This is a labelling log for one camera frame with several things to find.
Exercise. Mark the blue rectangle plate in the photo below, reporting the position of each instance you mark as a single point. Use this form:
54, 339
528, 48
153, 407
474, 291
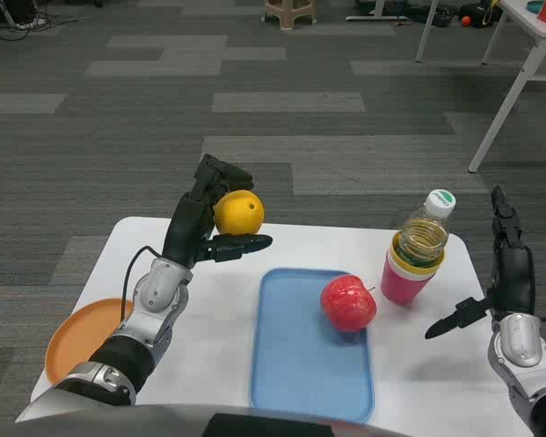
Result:
309, 350

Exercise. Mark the teal round lid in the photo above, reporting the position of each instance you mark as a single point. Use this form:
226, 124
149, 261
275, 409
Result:
534, 6

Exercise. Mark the orange round plate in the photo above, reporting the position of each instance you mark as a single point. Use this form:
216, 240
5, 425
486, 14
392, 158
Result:
79, 339

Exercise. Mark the yellow cup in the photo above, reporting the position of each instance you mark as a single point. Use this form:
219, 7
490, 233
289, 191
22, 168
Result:
414, 265

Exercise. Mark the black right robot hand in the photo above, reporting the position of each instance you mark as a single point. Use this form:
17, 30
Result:
513, 277

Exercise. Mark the red apple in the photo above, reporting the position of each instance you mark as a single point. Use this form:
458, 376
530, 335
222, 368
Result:
348, 302

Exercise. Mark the white table with legs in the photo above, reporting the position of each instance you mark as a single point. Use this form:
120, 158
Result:
518, 54

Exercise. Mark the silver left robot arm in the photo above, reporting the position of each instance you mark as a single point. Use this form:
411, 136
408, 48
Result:
132, 337

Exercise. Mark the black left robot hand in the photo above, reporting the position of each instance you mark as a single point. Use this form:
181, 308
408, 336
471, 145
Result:
186, 234

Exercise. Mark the white cup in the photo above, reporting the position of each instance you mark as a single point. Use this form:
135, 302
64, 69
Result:
407, 269

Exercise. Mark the clear plastic bottle white cap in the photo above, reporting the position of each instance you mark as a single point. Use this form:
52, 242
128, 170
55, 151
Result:
426, 236

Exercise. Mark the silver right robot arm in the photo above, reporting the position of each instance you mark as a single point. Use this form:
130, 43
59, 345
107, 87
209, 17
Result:
523, 359

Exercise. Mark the pink cup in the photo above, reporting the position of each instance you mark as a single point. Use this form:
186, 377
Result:
402, 284

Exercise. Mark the silver robot chest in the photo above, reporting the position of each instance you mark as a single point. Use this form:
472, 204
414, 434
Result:
164, 421

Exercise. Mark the white power strip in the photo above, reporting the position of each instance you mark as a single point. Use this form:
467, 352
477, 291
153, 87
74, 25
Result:
29, 23

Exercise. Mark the small orange ball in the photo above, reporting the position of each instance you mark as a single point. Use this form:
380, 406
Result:
466, 20

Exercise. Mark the yellow lemon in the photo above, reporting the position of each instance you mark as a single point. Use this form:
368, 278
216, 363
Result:
239, 212

